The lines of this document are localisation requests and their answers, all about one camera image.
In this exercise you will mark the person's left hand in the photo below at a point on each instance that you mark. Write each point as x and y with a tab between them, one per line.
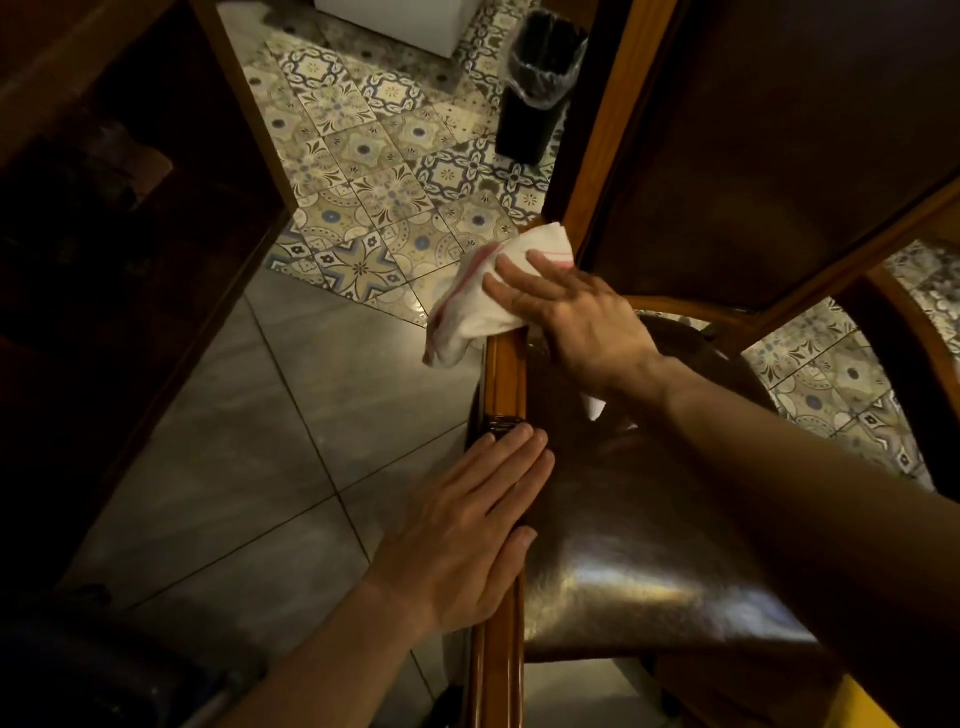
450	547

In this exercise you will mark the person's right hand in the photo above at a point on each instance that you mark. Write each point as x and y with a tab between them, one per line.
592	330

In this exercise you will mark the person's right middle finger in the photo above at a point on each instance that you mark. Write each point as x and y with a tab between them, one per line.
525	274

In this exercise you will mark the person's left thumb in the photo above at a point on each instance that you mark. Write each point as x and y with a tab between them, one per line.
511	566

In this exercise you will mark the person's left little finger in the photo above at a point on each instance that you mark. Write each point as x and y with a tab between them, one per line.
461	457

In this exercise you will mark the person's left middle finger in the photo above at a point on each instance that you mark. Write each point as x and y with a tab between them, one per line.
506	469

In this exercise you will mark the white cloth with red stripe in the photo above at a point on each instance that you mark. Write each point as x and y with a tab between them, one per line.
469	307

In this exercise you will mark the person's right forearm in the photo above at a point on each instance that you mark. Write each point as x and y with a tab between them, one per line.
810	510

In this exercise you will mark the person's left forearm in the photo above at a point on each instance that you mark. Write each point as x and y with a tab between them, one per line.
330	667

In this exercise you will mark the wooden chair brown leather seat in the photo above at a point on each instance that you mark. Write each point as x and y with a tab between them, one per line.
645	525

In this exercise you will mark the black trash bin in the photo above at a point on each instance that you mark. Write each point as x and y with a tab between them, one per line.
529	124

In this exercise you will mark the clear plastic bin liner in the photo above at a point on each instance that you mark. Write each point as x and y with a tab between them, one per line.
546	64

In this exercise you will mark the white cabinet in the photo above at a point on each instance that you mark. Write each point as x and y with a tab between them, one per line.
405	19

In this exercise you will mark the yellow garment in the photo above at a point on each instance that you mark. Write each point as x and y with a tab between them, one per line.
855	705

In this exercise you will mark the dark wooden chair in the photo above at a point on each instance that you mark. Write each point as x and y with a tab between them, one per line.
911	360

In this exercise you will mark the dark wooden table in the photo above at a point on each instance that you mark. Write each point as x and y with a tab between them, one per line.
112	262

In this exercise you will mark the dark wooden post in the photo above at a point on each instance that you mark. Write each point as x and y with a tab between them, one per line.
581	112

